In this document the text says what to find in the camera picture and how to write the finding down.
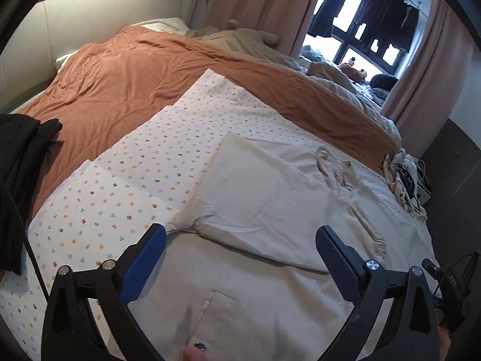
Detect black cloth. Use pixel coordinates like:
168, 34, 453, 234
0, 113, 63, 277

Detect beige plush toy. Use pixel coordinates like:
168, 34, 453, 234
225, 19, 280, 48

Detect person's left hand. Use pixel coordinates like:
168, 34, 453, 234
182, 336, 207, 361

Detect blue grey bedding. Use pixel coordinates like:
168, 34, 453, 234
301, 45, 391, 102

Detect black cushion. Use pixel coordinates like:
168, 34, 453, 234
370, 74, 399, 90

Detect patterned cloth pile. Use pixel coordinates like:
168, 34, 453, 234
383, 150, 429, 222

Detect rust orange duvet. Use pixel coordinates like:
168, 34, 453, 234
15, 26, 403, 226

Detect beige garment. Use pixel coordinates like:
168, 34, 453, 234
128, 131, 437, 361

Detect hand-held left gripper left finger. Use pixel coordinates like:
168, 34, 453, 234
41, 223, 168, 361

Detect white padded headboard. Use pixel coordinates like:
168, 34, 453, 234
0, 0, 211, 113

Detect hanging dark clothes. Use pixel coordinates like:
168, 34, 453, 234
310, 0, 419, 64

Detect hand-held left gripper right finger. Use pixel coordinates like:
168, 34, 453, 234
316, 225, 440, 361

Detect tangle of black cables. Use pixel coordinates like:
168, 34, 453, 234
391, 162, 425, 211

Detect pink curtain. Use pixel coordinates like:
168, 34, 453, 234
381, 0, 467, 147
205, 0, 331, 57

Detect small brown plush toy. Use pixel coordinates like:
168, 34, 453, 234
338, 57, 369, 83

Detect black cable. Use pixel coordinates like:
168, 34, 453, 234
0, 178, 51, 298

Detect window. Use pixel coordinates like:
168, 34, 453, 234
301, 0, 431, 79

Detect white floral bed sheet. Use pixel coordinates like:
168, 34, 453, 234
0, 68, 440, 347

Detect white pillow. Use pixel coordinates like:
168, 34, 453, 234
143, 18, 190, 34

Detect beige blanket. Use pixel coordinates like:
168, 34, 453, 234
188, 26, 399, 140

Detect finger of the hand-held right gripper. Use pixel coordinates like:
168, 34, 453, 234
421, 258, 446, 281

